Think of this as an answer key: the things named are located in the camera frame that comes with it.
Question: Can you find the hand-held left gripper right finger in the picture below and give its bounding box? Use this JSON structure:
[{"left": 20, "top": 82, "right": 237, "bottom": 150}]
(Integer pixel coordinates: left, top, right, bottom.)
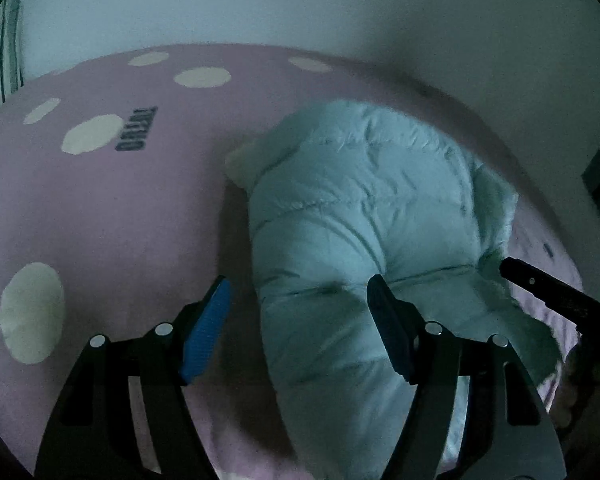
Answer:
[{"left": 367, "top": 274, "right": 568, "bottom": 480}]

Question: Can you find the light green down jacket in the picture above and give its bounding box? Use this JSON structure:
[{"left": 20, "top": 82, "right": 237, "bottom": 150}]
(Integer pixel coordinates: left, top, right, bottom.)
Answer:
[{"left": 224, "top": 99, "right": 563, "bottom": 468}]

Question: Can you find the person's right hand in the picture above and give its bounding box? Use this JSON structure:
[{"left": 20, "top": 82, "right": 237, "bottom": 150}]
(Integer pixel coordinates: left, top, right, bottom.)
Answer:
[{"left": 555, "top": 332, "right": 600, "bottom": 428}]

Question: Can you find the pink dotted blanket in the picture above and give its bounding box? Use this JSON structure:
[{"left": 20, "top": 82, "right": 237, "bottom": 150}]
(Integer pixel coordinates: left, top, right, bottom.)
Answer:
[{"left": 0, "top": 42, "right": 600, "bottom": 480}]

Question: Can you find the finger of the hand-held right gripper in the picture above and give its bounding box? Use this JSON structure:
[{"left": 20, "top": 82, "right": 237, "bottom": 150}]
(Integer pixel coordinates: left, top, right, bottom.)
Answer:
[{"left": 499, "top": 256, "right": 600, "bottom": 333}]

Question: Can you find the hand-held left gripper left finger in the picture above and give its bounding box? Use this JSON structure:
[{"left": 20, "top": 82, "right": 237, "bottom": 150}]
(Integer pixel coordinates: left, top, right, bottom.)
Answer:
[{"left": 32, "top": 275, "right": 233, "bottom": 480}]

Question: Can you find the white window frame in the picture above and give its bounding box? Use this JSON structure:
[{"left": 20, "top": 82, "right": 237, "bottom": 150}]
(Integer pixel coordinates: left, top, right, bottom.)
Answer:
[{"left": 0, "top": 0, "right": 23, "bottom": 116}]

